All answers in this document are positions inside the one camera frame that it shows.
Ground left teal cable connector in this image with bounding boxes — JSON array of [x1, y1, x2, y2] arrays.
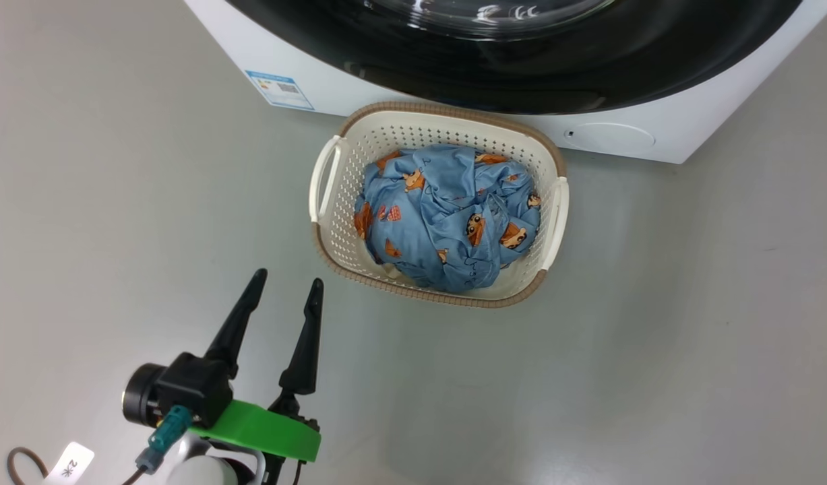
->
[[135, 405, 193, 474]]

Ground white front-load washing machine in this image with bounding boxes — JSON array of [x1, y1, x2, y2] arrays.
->
[[184, 0, 827, 164]]

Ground round white filter cover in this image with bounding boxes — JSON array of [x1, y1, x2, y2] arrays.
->
[[565, 123, 656, 150]]

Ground black round glass washer door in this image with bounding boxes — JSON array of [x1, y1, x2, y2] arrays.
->
[[224, 0, 803, 115]]

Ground blue cartoon print clothes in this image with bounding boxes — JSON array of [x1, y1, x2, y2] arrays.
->
[[354, 143, 543, 294]]

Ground thin black cable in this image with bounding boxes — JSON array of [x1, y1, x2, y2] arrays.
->
[[7, 447, 148, 485]]

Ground left gripper black motor cylinder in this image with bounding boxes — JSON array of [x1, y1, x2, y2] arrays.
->
[[122, 364, 167, 426]]

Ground cream perforated laundry basket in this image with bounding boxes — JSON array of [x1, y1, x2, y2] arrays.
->
[[309, 101, 570, 309]]

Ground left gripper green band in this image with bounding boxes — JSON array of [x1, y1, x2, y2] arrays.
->
[[187, 268, 324, 485]]

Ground white cable tag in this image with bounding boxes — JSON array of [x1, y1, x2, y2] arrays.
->
[[42, 441, 95, 485]]

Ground blue white energy label sticker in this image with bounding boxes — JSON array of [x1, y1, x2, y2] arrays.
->
[[245, 70, 315, 110]]

